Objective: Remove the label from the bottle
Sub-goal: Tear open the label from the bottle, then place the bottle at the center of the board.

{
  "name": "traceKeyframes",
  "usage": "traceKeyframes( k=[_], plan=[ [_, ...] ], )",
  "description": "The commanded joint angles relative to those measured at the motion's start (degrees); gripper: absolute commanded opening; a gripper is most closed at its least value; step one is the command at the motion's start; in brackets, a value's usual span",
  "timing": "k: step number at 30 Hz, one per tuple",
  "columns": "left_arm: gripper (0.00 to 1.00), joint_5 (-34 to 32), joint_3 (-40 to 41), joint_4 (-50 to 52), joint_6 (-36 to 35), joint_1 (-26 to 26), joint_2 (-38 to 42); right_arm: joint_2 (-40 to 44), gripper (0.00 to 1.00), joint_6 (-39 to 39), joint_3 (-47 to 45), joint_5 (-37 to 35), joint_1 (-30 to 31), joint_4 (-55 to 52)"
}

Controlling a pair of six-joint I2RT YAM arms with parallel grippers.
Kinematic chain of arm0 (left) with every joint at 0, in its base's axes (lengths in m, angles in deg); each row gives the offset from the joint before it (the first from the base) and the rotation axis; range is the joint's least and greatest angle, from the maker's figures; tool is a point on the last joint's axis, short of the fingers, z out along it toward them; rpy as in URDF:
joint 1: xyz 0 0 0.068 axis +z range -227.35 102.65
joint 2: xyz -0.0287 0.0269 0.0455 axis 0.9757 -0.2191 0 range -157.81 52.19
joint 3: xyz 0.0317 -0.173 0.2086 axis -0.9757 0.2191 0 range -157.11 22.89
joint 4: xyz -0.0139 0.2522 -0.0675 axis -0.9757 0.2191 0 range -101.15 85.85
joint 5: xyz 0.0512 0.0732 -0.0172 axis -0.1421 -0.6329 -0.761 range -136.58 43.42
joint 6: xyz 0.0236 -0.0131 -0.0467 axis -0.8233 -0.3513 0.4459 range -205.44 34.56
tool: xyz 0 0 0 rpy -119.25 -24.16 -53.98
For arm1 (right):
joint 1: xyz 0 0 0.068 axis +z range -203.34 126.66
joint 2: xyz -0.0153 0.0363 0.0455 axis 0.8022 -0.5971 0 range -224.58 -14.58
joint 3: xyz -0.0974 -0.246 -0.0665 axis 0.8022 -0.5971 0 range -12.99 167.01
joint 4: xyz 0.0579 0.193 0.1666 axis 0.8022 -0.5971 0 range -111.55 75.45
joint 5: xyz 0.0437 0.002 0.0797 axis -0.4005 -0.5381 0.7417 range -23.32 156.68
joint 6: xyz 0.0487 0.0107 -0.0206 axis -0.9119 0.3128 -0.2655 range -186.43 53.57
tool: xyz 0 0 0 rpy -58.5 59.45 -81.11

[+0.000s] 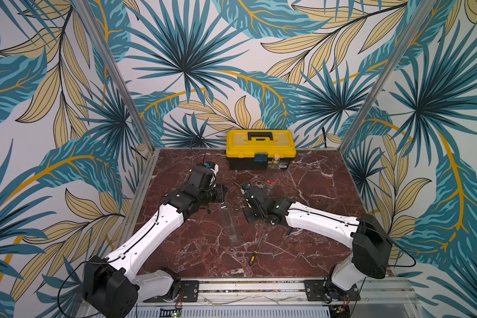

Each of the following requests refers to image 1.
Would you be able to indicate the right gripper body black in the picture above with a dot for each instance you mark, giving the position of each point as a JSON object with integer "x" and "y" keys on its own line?
{"x": 249, "y": 200}

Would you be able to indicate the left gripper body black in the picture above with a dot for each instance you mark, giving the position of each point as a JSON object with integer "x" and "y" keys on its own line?
{"x": 215, "y": 194}

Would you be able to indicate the glass bottle red label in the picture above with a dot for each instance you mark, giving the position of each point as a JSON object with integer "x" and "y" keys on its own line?
{"x": 273, "y": 169}

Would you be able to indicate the glass bottle orange label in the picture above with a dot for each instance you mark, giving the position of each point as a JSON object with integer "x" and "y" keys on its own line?
{"x": 228, "y": 223}

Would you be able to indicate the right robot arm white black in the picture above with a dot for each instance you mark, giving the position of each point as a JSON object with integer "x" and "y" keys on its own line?
{"x": 369, "y": 243}

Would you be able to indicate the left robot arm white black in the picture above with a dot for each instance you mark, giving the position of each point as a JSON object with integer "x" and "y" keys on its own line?
{"x": 113, "y": 284}

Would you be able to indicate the yellow black screwdriver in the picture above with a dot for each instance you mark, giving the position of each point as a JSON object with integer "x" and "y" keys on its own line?
{"x": 255, "y": 251}

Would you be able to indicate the yellow black toolbox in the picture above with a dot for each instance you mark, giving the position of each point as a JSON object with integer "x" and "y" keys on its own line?
{"x": 256, "y": 149}

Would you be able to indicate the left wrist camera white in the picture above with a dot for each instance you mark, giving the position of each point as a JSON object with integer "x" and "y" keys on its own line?
{"x": 212, "y": 166}

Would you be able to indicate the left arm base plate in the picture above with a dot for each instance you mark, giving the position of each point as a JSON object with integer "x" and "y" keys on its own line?
{"x": 184, "y": 291}

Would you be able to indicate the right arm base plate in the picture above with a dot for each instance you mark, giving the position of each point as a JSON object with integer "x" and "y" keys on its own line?
{"x": 320, "y": 290}

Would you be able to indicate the aluminium front rail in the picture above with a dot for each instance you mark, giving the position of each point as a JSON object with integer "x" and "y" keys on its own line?
{"x": 285, "y": 297}

